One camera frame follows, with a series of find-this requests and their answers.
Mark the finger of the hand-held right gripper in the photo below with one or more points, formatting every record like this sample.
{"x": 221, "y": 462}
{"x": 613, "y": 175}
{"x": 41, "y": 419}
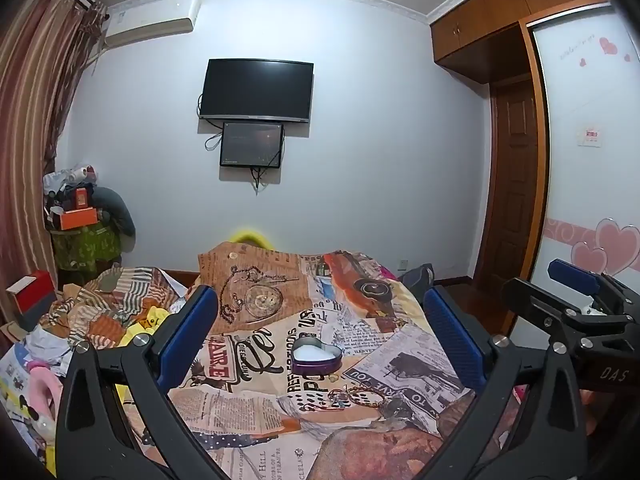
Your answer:
{"x": 572, "y": 274}
{"x": 540, "y": 305}

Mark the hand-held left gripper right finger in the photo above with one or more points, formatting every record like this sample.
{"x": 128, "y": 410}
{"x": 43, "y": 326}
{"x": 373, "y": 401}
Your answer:
{"x": 450, "y": 325}

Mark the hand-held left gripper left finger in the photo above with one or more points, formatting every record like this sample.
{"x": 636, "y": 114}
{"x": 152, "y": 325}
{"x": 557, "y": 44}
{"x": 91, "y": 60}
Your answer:
{"x": 192, "y": 320}

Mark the purple heart-shaped tin box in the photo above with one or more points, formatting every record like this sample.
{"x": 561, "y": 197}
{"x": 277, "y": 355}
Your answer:
{"x": 315, "y": 360}

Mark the person's right forearm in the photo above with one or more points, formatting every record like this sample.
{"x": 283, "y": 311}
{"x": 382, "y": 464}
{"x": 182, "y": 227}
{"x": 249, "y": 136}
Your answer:
{"x": 590, "y": 412}

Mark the yellow garment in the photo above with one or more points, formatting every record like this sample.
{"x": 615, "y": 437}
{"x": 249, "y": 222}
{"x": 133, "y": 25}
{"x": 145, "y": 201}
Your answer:
{"x": 147, "y": 324}

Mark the dark backpack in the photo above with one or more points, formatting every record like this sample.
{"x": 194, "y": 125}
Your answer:
{"x": 417, "y": 277}

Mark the orange striped quilt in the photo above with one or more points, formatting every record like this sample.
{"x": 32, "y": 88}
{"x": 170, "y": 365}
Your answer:
{"x": 112, "y": 305}

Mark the newspaper printed blanket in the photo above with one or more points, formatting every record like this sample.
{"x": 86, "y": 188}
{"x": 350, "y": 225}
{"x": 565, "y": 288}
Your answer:
{"x": 280, "y": 310}

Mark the pink clog shoe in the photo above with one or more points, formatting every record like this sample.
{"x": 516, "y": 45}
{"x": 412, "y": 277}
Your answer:
{"x": 520, "y": 393}

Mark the brown wooden door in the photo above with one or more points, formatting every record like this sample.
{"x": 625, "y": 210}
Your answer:
{"x": 512, "y": 185}

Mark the grey cloth bundle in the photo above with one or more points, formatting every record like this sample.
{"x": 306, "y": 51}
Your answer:
{"x": 116, "y": 212}

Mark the small paper label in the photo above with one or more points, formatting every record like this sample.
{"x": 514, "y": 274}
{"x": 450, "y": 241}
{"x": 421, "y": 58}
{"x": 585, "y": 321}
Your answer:
{"x": 590, "y": 137}

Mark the orange flat box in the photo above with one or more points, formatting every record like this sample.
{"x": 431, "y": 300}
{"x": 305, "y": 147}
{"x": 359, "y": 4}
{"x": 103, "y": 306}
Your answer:
{"x": 75, "y": 217}

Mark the red and white box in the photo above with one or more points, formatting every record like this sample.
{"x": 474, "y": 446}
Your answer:
{"x": 32, "y": 292}

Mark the small red box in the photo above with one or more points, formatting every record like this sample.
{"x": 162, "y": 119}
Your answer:
{"x": 81, "y": 197}

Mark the cartoon printed sheet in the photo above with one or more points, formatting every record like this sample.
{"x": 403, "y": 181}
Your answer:
{"x": 22, "y": 410}

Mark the striped brown curtain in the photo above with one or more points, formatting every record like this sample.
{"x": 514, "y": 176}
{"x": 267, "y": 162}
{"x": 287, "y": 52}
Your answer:
{"x": 35, "y": 110}

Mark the wooden overhead cabinet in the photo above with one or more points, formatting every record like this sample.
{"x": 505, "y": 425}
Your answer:
{"x": 495, "y": 10}

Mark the white air conditioner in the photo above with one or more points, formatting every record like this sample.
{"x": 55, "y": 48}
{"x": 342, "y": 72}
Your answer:
{"x": 150, "y": 22}

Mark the small black wall monitor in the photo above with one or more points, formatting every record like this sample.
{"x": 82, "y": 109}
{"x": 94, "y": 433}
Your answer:
{"x": 251, "y": 143}

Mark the black wall television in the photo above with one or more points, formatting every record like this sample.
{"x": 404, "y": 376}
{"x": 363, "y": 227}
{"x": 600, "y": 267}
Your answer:
{"x": 256, "y": 89}

